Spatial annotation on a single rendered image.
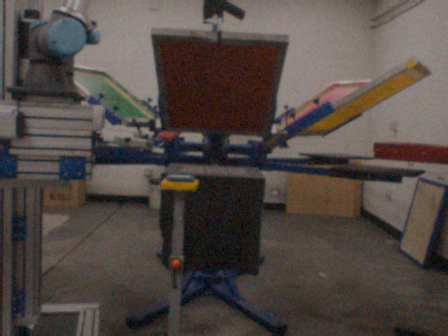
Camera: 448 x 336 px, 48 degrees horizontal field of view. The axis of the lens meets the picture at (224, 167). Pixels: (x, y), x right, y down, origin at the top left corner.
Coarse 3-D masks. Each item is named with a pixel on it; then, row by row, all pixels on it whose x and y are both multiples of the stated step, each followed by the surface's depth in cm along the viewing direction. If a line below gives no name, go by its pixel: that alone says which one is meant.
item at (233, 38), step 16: (160, 32) 212; (176, 32) 213; (192, 32) 213; (208, 32) 214; (224, 32) 214; (240, 32) 214; (160, 48) 220; (160, 64) 230; (160, 80) 241; (272, 80) 238; (160, 96) 253; (272, 96) 249; (272, 112) 262; (176, 128) 280; (192, 128) 279
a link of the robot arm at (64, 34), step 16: (64, 0) 164; (80, 0) 164; (64, 16) 161; (80, 16) 164; (48, 32) 159; (64, 32) 159; (80, 32) 162; (48, 48) 163; (64, 48) 160; (80, 48) 164
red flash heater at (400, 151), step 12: (384, 144) 271; (396, 144) 268; (408, 144) 272; (420, 144) 283; (384, 156) 272; (396, 156) 269; (408, 156) 266; (420, 156) 263; (432, 156) 260; (444, 156) 257
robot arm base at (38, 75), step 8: (32, 64) 172; (40, 64) 171; (48, 64) 172; (56, 64) 174; (32, 72) 172; (40, 72) 171; (48, 72) 172; (56, 72) 174; (64, 72) 178; (24, 80) 173; (32, 80) 171; (40, 80) 170; (48, 80) 171; (56, 80) 174; (64, 80) 176; (48, 88) 171; (56, 88) 173; (64, 88) 175
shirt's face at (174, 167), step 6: (168, 168) 233; (174, 168) 234; (180, 168) 236; (246, 168) 253; (252, 168) 254; (192, 174) 214; (198, 174) 215; (204, 174) 217; (210, 174) 217; (216, 174) 218; (222, 174) 219; (228, 174) 220; (252, 174) 225; (258, 174) 227
